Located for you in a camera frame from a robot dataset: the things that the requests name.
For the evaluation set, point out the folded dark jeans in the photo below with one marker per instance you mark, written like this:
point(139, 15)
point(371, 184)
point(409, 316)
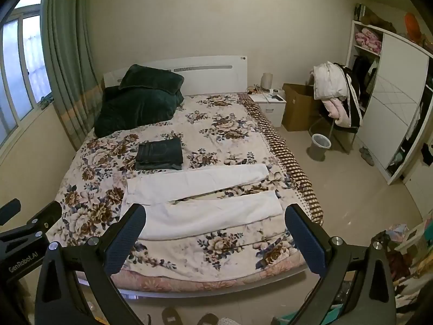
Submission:
point(159, 152)

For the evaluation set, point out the dark green blanket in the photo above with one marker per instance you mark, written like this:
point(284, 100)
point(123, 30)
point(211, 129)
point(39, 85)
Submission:
point(135, 111)

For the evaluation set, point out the brown checkered bed sheet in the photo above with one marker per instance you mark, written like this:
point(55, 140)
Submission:
point(287, 155)

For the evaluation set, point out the dark slipper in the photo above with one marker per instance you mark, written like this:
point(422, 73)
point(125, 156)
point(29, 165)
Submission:
point(172, 316)
point(207, 320)

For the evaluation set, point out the green curtain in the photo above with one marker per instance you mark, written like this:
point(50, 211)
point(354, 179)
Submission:
point(67, 57)

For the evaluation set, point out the pink floral quilt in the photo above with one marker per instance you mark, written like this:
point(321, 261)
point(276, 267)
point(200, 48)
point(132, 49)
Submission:
point(368, 40)

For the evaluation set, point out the window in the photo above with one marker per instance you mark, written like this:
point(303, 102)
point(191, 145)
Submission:
point(20, 67)

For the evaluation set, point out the black metal chair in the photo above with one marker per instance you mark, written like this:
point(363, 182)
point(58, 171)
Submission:
point(338, 132)

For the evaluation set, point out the orange bag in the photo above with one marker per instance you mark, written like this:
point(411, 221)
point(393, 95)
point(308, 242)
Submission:
point(412, 23)

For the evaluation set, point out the grey bed frame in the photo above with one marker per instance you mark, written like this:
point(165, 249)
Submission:
point(203, 291)

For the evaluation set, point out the dark phone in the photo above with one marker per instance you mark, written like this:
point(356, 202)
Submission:
point(278, 98)

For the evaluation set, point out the brown bag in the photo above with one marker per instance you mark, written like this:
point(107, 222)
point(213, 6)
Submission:
point(377, 18)

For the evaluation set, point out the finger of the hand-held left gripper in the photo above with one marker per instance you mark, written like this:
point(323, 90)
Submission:
point(44, 215)
point(10, 208)

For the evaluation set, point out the white wardrobe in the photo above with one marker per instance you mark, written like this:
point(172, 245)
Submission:
point(395, 91)

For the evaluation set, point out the white nightstand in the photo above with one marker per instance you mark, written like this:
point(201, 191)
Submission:
point(270, 110)

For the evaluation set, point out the black hanging garment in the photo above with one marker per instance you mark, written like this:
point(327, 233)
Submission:
point(427, 154)

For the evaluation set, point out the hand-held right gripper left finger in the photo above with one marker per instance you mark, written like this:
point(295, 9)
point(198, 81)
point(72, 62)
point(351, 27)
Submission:
point(123, 243)

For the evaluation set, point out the pile of assorted clutter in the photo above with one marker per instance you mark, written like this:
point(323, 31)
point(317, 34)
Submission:
point(406, 264)

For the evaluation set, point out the pink garment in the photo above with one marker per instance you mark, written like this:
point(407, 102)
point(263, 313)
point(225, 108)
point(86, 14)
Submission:
point(338, 111)

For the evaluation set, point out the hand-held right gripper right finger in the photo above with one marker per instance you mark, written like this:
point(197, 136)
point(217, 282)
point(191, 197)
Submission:
point(306, 243)

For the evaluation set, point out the white bed headboard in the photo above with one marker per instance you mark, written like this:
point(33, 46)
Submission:
point(209, 74)

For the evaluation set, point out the black jacket with white stripes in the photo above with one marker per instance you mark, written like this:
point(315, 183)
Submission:
point(355, 101)

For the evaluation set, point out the pair of grey shoes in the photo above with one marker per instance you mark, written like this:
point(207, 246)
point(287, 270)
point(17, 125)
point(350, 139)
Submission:
point(367, 155)

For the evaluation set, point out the white cylindrical humidifier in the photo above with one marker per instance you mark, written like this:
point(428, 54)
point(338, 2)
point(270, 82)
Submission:
point(267, 82)

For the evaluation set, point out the grey waste bin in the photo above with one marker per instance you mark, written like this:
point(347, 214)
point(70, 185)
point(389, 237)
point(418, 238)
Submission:
point(319, 147)

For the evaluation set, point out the floral bed blanket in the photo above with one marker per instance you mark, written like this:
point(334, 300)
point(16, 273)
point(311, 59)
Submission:
point(216, 135)

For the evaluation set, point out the white pants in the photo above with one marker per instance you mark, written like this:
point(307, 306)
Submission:
point(203, 216)

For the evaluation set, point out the dark green pillow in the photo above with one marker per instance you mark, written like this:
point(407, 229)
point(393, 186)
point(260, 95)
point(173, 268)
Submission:
point(152, 79)

